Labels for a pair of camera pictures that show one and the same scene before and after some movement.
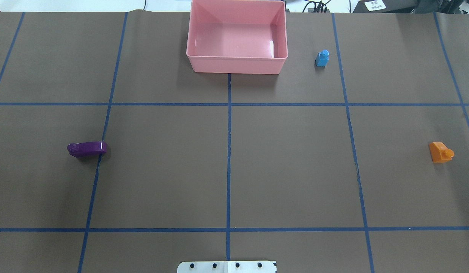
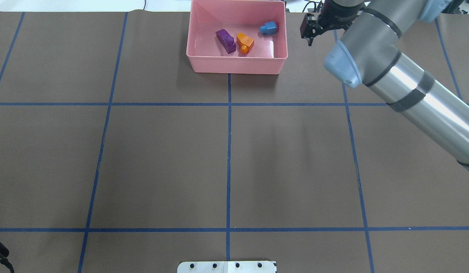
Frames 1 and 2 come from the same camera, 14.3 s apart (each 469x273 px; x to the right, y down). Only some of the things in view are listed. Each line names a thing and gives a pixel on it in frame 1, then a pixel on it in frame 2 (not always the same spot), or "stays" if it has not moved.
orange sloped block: (439, 152) → (244, 43)
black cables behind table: (319, 4) stays
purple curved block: (81, 149) → (227, 40)
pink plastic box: (244, 36) stays
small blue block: (322, 58) → (269, 28)
